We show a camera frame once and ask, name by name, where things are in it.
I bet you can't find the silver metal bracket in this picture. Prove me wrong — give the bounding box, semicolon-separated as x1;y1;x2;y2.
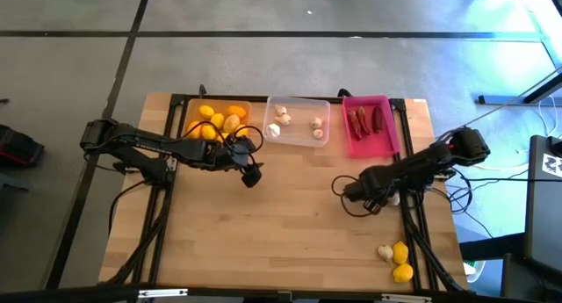
138;288;189;299
380;293;434;303

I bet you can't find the pink plastic bin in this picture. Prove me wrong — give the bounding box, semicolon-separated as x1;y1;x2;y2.
342;95;401;159

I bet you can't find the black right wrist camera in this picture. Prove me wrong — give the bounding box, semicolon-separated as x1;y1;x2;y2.
363;198;384;215

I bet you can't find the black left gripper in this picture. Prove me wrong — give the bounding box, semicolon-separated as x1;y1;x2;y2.
204;136;264;172

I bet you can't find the coiled black floor cable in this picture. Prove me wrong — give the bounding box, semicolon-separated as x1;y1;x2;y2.
432;169;495;239

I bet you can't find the black and red bag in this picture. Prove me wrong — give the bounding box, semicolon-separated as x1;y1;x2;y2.
0;124;46;167

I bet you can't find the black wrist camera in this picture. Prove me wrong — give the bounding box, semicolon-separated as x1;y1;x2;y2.
363;198;384;215
241;164;263;189

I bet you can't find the dark red chili pepper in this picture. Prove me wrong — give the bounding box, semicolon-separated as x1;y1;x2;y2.
371;105;385;134

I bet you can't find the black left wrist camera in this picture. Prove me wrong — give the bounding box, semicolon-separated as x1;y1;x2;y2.
241;164;263;189

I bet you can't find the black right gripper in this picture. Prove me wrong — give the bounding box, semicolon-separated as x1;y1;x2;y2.
343;165;397;212

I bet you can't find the black aluminium frame crossbar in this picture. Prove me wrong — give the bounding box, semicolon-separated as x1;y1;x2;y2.
169;93;407;105

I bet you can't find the clear plastic bin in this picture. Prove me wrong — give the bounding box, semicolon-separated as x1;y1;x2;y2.
262;95;331;148

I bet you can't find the orange plastic bin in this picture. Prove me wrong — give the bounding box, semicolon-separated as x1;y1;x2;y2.
182;98;253;148

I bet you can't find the white floor cable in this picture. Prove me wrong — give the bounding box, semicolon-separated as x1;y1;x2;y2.
465;94;562;172

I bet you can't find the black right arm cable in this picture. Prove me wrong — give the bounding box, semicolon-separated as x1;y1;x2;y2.
330;174;375;219

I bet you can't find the black furniture beam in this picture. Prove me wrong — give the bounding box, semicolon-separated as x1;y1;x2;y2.
458;232;528;263

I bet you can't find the white and green cup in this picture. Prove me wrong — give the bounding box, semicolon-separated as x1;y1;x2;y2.
463;259;487;283

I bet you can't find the black cabinet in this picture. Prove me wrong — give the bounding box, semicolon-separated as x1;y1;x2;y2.
523;134;562;276

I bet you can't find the black aluminium side frame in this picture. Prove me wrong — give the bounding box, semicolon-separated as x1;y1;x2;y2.
389;97;469;293
104;93;185;287

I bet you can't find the white fiducial marker tag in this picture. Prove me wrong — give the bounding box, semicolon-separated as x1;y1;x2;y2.
542;152;562;178

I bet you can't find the metal stand leg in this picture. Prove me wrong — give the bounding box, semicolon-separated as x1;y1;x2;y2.
477;68;562;106

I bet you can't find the black rig beam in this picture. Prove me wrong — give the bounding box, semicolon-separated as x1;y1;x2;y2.
0;284;562;303

